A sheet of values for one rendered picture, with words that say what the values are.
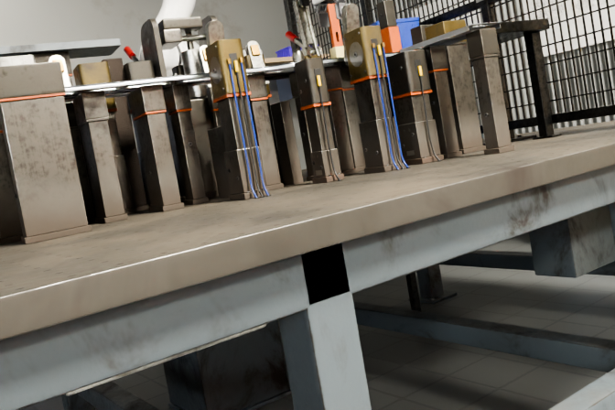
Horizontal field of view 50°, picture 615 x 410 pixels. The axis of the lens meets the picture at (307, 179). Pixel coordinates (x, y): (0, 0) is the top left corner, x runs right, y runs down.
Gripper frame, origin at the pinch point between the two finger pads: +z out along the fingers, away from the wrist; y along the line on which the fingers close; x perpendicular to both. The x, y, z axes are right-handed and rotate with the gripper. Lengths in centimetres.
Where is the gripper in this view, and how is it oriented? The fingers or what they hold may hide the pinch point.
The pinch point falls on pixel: (332, 19)
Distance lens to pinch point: 183.5
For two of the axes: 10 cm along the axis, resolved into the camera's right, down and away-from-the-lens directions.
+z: 1.7, 9.8, 0.5
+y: 4.7, -0.4, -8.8
